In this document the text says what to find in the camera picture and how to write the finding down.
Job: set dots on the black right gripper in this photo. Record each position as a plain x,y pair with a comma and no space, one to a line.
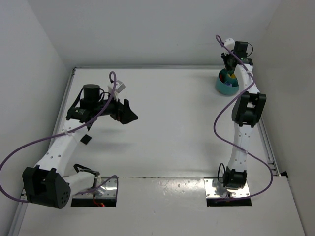
228,62

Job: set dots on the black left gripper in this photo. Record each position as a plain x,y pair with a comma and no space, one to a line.
119,111

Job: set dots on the yellow lego brick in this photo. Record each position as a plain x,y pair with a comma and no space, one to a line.
231,77

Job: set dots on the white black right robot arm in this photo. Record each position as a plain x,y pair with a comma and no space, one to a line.
246,112

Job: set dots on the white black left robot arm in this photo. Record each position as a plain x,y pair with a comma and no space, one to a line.
45,183

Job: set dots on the teal divided round container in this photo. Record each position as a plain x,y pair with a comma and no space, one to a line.
224,89

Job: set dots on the black lego brick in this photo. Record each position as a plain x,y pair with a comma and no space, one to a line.
85,139

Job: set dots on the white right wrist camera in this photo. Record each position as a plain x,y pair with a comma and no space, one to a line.
229,44

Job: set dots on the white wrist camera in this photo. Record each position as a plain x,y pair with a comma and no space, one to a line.
116,87
229,44

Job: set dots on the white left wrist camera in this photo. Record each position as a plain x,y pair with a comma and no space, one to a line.
116,87

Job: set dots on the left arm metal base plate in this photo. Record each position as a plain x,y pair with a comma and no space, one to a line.
106,188

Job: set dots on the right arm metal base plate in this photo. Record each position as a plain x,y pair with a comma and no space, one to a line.
215,190

